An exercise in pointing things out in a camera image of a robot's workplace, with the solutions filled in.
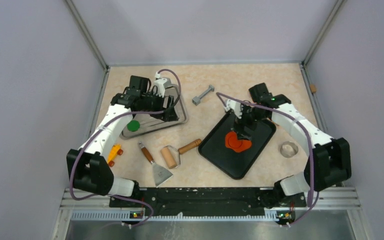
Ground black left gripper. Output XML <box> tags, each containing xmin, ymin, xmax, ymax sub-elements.
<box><xmin>140</xmin><ymin>89</ymin><xmax>178</xmax><ymax>122</ymax></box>

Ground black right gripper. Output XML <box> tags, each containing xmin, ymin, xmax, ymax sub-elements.
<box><xmin>231</xmin><ymin>102</ymin><xmax>267</xmax><ymax>141</ymax></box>

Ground orange-red dough piece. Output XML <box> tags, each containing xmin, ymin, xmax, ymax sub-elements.
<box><xmin>224</xmin><ymin>131</ymin><xmax>252</xmax><ymax>153</ymax></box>

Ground black baking tray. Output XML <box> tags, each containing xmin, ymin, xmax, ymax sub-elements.
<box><xmin>198</xmin><ymin>112</ymin><xmax>276</xmax><ymax>180</ymax></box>

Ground wooden dough roller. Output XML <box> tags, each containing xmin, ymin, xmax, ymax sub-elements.
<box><xmin>160</xmin><ymin>138</ymin><xmax>202</xmax><ymax>169</ymax></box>

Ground wooden handled metal scraper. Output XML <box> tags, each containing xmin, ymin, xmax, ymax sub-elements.
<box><xmin>138</xmin><ymin>141</ymin><xmax>173</xmax><ymax>188</ymax></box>

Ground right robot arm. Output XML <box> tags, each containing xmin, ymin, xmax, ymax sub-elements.
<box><xmin>224</xmin><ymin>83</ymin><xmax>352</xmax><ymax>206</ymax></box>

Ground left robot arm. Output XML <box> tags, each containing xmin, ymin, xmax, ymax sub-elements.
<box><xmin>66</xmin><ymin>72</ymin><xmax>180</xmax><ymax>207</ymax></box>

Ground green dough disc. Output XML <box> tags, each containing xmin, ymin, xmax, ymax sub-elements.
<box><xmin>126</xmin><ymin>120</ymin><xmax>141</xmax><ymax>132</ymax></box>

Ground silver metal tray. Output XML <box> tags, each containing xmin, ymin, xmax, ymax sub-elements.
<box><xmin>119</xmin><ymin>96</ymin><xmax>188</xmax><ymax>140</ymax></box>

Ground grey toy block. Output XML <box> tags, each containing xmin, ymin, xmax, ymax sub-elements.
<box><xmin>192</xmin><ymin>84</ymin><xmax>215</xmax><ymax>106</ymax></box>

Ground yellow toy car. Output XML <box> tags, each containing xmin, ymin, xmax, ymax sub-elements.
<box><xmin>107</xmin><ymin>144</ymin><xmax>124</xmax><ymax>168</ymax></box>

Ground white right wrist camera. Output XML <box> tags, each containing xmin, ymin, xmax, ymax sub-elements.
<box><xmin>225</xmin><ymin>99</ymin><xmax>243</xmax><ymax>119</ymax></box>

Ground small brown wall object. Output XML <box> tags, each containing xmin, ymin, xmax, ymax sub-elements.
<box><xmin>309</xmin><ymin>84</ymin><xmax>317</xmax><ymax>94</ymax></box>

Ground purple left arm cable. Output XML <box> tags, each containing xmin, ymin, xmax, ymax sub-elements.
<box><xmin>68</xmin><ymin>68</ymin><xmax>182</xmax><ymax>229</ymax></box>

